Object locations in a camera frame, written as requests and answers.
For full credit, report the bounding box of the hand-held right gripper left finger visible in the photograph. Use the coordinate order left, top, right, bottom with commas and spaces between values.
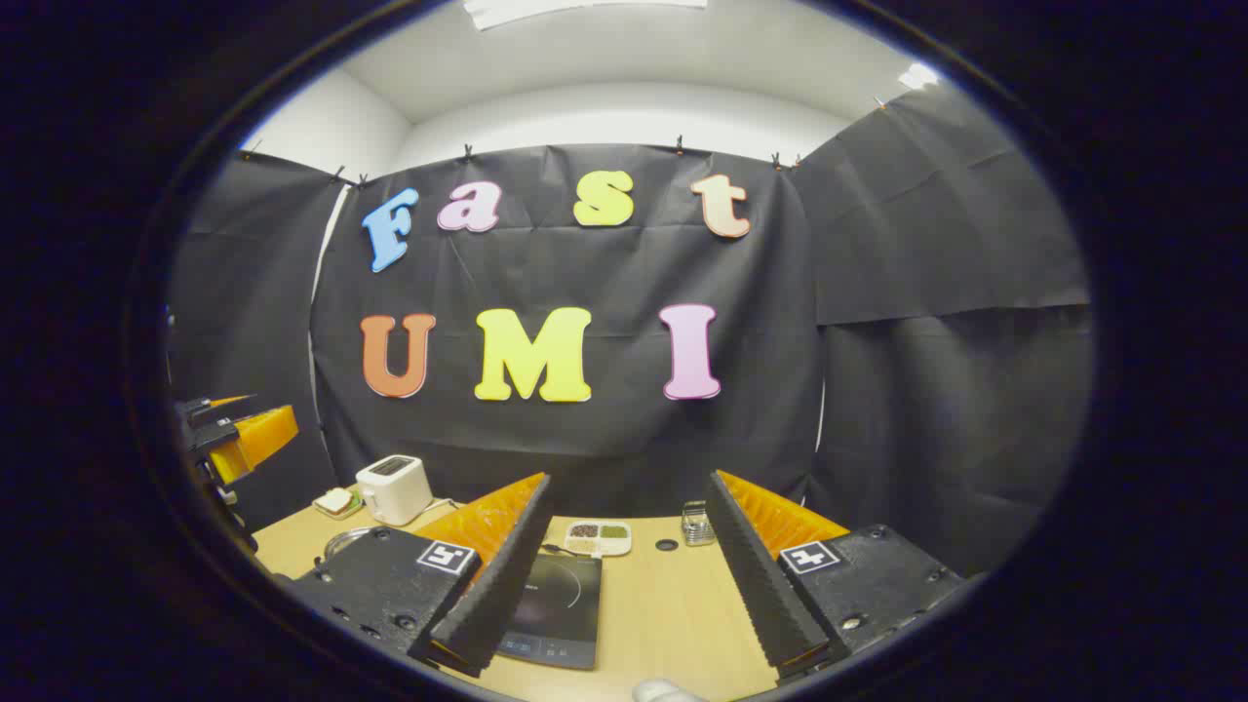
290, 472, 553, 680

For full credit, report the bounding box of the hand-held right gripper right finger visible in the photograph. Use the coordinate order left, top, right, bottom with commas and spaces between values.
704, 469, 966, 682

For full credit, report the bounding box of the black induction cooktop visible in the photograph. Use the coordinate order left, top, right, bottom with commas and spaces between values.
495, 546, 604, 672

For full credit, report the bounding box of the stainless steel pot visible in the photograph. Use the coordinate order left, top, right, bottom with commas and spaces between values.
322, 526, 377, 564

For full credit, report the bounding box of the white divided bean tray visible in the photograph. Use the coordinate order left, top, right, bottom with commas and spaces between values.
564, 520, 633, 559

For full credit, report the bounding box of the pale green sandwich plate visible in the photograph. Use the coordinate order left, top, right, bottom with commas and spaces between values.
312, 487, 365, 521

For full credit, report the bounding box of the white toaster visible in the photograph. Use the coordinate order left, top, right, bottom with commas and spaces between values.
355, 454, 435, 527

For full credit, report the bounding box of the black backdrop cloth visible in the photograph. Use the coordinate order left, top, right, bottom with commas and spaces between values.
166, 83, 1093, 578

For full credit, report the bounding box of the metal wire holder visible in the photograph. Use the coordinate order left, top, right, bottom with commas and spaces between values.
681, 500, 719, 547

